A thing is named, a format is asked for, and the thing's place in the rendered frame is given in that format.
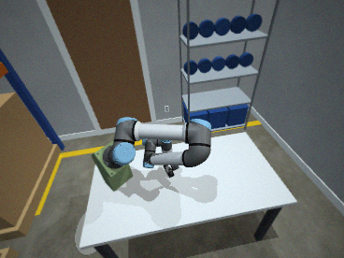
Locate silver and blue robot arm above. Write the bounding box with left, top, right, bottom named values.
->
left=103, top=117, right=212, bottom=171

